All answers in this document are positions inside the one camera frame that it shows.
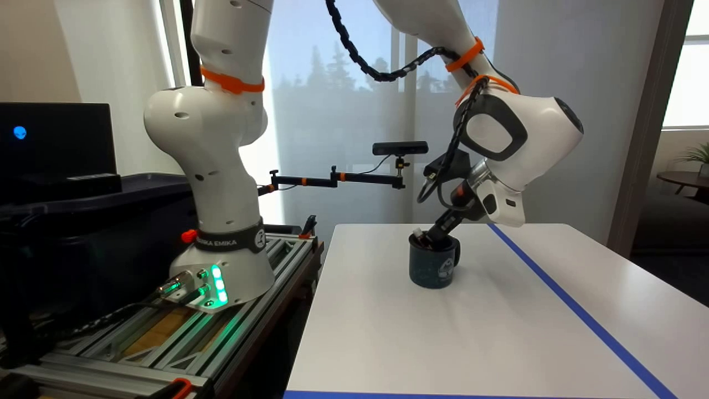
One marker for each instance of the dark green speckled mug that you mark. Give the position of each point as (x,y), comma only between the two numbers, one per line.
(433,270)

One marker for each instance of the red black clamp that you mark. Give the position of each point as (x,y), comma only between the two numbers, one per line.
(309,227)

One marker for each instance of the black computer monitor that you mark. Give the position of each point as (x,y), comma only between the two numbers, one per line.
(57,147)

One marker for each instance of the round dark side table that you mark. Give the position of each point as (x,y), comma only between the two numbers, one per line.
(682,181)

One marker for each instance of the orange black clamp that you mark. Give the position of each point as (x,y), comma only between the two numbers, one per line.
(181,389)

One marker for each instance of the green potted plant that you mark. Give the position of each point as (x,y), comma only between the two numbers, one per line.
(700,156)

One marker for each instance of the brown wooden board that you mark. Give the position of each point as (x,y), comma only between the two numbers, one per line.
(158,333)

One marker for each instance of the long blue tape line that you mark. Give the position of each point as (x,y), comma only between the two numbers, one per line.
(576,312)

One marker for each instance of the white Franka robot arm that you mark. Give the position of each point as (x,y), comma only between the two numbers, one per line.
(213,147)

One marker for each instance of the black stereo camera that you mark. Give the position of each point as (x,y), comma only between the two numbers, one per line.
(398,147)

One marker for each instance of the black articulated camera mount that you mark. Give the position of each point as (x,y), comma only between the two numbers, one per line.
(354,179)

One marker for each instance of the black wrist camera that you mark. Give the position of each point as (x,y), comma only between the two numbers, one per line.
(445,164)

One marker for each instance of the brown window pillar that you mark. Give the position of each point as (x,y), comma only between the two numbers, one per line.
(643,133)

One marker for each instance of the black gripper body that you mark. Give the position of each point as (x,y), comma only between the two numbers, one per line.
(463,203)

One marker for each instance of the black equipment cart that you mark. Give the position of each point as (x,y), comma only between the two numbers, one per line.
(110,245)

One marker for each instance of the aluminium rail robot platform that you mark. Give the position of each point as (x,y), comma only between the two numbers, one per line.
(146,355)

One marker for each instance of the black vertical pole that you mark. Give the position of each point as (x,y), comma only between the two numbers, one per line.
(193,45)

